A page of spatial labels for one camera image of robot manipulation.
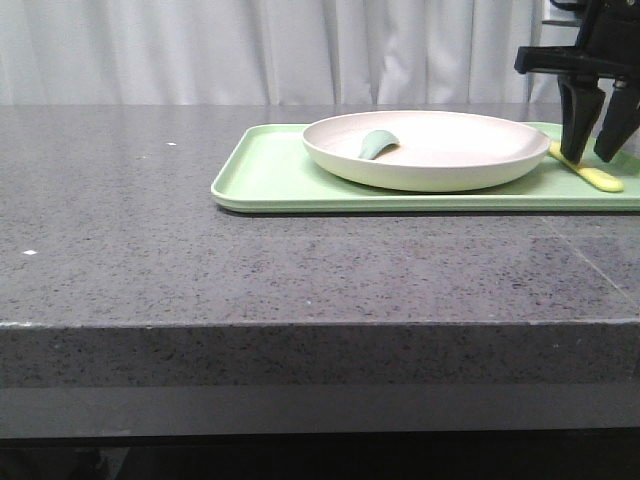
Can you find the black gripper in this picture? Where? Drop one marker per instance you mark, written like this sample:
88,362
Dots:
606,46

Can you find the yellow plastic fork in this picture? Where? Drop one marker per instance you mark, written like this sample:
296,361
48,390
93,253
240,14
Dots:
593,176

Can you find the beige round plate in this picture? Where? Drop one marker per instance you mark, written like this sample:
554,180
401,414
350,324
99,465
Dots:
437,151

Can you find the green plastic spoon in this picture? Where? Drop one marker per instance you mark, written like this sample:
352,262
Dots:
376,142

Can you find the light green serving tray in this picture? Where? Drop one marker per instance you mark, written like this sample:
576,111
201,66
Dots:
270,172

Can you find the white pleated curtain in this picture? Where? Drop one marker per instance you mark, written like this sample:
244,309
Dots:
273,52

